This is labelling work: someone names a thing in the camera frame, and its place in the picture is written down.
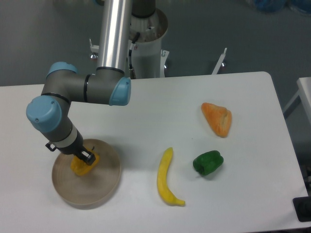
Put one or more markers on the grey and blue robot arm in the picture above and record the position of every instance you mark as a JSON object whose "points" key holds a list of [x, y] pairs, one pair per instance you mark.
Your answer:
{"points": [[48, 113]]}

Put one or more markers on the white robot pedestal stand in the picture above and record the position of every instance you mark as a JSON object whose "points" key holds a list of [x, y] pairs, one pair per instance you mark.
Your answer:
{"points": [[146, 60]]}

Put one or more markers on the green bell pepper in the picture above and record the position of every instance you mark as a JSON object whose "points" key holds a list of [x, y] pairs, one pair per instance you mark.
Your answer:
{"points": [[208, 162]]}

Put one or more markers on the yellow bell pepper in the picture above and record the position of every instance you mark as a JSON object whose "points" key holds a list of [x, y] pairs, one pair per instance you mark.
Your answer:
{"points": [[80, 168]]}

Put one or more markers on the yellow banana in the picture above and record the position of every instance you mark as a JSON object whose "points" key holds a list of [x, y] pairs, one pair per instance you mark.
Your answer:
{"points": [[163, 190]]}

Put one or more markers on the black device at edge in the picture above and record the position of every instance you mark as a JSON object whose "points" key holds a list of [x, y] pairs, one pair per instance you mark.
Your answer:
{"points": [[302, 207]]}

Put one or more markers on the beige round plate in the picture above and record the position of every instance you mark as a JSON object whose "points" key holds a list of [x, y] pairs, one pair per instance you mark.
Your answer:
{"points": [[87, 187]]}

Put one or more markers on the orange croissant bread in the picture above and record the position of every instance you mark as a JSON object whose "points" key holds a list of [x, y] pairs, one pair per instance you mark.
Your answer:
{"points": [[219, 118]]}

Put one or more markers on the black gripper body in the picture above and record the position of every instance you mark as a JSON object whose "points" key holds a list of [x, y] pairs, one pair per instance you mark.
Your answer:
{"points": [[71, 145]]}

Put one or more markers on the white side table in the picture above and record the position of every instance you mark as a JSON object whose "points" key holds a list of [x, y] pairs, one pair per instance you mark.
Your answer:
{"points": [[303, 96]]}

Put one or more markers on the blue plastic bag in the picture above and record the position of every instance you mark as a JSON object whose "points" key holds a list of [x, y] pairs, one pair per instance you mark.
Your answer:
{"points": [[273, 6]]}

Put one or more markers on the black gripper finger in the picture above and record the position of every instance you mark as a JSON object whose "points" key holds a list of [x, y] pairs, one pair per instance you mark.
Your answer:
{"points": [[88, 157]]}

